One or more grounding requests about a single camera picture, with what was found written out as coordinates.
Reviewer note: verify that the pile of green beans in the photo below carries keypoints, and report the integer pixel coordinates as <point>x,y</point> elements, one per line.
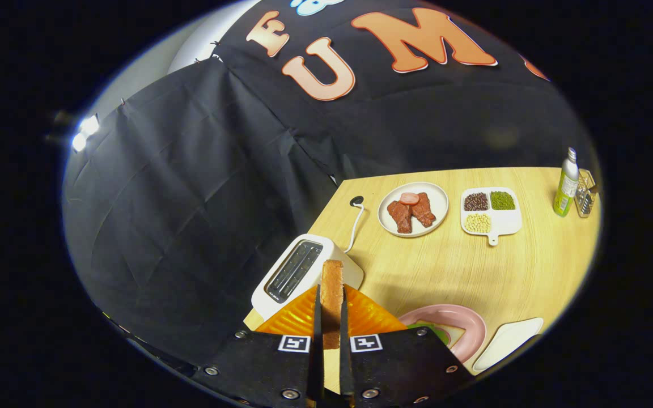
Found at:
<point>503,200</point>

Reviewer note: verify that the small ceiling light strip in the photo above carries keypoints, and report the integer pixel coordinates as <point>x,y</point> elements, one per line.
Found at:
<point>85,131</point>

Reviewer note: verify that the white square dish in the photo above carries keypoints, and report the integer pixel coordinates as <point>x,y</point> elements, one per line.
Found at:
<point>508,343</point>

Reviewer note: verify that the white divided dish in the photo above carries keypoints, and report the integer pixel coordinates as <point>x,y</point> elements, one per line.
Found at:
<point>505,222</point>

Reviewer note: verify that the pink plate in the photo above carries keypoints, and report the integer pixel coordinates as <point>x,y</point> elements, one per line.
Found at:
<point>468,317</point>

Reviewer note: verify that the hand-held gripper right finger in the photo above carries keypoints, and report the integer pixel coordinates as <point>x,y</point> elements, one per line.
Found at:
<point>343,340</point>

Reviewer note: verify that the black backdrop cloth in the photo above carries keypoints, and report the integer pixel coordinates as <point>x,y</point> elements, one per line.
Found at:
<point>190,187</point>

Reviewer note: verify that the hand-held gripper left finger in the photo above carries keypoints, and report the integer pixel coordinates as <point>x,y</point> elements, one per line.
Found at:
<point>318,340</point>

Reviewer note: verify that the green label metal bottle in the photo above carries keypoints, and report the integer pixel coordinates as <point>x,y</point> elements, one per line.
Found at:
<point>564,192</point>

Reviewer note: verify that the white bread slice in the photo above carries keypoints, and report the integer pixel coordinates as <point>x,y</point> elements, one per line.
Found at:
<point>456,335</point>

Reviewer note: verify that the white toaster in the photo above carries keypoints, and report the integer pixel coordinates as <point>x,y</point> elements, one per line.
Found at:
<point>338,258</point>

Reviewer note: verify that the brown meat piece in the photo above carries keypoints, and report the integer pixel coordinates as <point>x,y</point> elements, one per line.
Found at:
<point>401,218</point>
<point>423,211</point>

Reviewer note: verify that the toasted bread slice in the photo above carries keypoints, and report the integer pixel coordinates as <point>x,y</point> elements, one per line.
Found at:
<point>332,294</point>

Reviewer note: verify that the pile of yellow soybeans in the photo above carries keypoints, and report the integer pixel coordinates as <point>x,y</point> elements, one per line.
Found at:
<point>477,222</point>

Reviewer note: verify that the round grey plate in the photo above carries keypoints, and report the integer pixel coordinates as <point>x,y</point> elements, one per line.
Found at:
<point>440,195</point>

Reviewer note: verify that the pink sausage slice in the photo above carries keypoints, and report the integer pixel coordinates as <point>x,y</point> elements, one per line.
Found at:
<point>409,198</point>

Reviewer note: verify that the pile of red beans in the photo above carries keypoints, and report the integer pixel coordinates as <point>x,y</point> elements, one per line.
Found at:
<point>476,202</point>

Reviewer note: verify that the green lettuce leaf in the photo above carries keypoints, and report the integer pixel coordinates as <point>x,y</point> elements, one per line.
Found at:
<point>431,330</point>

